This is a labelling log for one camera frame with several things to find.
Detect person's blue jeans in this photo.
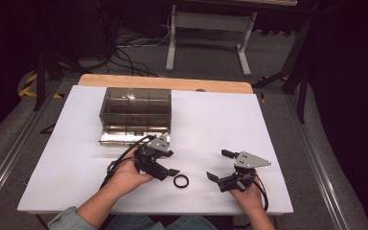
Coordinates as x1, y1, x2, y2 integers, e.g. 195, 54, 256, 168
47, 205, 219, 230

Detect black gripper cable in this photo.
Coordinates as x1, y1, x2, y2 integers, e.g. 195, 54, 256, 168
99, 134, 157, 191
252, 173, 270, 213

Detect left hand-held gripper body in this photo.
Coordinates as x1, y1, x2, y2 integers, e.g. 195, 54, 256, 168
133, 134, 171, 182

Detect person's left hand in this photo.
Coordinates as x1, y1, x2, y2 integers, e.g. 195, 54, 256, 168
107, 148, 155, 196

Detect white desk frame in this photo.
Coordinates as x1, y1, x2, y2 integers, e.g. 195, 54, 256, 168
165, 4, 259, 78

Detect person's right hand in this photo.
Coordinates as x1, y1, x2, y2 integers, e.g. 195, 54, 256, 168
229, 176, 265, 215

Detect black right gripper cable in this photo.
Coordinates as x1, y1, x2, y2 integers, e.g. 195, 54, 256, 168
252, 173, 270, 213

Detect wooden table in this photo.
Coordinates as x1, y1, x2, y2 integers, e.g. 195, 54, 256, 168
77, 73, 254, 95

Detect black triangular bracket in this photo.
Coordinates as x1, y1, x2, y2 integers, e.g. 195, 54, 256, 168
39, 122, 58, 135

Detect aluminium rail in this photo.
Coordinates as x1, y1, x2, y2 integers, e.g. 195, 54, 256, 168
0, 80, 63, 214
284, 94, 354, 230

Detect clear brown drawer box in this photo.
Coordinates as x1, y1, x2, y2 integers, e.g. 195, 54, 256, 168
99, 87, 173, 135

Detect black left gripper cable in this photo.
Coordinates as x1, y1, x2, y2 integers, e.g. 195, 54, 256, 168
99, 134, 157, 191

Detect white board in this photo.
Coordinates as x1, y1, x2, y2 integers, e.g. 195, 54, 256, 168
16, 84, 294, 216

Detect bundle of black floor cables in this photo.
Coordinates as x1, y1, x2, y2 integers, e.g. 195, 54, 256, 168
106, 27, 173, 79

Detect black metal stand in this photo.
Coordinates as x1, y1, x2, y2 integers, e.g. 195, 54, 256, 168
252, 12, 315, 125
33, 47, 80, 112

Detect black ring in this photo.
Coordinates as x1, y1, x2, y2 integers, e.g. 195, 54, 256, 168
172, 173, 190, 189

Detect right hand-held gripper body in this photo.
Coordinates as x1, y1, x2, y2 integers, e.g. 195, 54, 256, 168
217, 150, 272, 194

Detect clear brown drawer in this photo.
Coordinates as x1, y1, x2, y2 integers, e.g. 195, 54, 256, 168
98, 125, 172, 148

